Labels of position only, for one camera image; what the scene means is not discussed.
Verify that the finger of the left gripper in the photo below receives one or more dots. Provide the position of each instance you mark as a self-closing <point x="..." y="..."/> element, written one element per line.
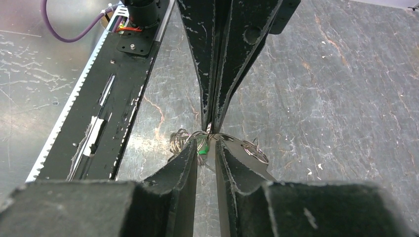
<point x="204" y="22"/>
<point x="244" y="30"/>

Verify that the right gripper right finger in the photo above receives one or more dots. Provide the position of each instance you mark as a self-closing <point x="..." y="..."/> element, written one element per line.
<point x="252" y="206"/>

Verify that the white cable duct rail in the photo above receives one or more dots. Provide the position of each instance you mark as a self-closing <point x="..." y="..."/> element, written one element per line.
<point x="51" y="141"/>

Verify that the metal keyring with tags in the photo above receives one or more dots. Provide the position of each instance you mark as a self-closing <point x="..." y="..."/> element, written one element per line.
<point x="210" y="145"/>

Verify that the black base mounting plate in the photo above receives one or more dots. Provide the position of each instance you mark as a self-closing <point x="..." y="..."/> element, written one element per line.
<point x="96" y="131"/>

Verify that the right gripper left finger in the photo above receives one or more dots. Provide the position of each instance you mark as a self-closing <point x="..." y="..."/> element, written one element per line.
<point x="162" y="205"/>

